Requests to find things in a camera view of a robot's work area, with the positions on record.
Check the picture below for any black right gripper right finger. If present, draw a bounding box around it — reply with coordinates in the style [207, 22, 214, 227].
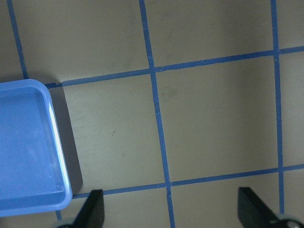
[237, 187, 280, 228]

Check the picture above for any blue plastic tray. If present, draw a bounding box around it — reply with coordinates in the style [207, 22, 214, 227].
[0, 79, 72, 217]

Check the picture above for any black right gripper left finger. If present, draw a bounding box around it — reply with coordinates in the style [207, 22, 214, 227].
[71, 190, 105, 228]

